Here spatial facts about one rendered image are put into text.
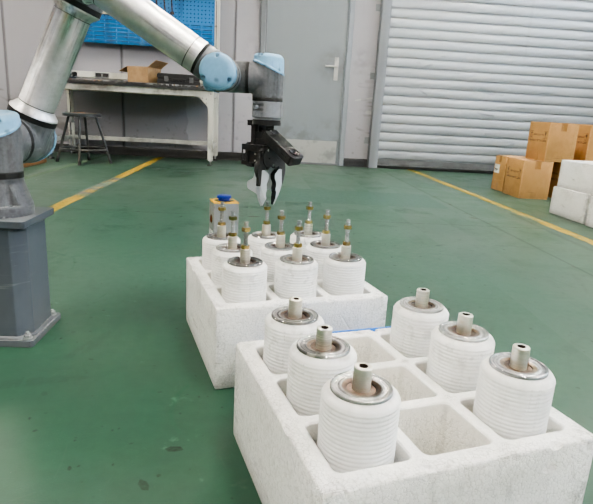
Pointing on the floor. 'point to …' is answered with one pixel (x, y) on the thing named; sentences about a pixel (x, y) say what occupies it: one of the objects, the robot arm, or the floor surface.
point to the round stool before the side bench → (80, 136)
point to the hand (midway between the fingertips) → (269, 200)
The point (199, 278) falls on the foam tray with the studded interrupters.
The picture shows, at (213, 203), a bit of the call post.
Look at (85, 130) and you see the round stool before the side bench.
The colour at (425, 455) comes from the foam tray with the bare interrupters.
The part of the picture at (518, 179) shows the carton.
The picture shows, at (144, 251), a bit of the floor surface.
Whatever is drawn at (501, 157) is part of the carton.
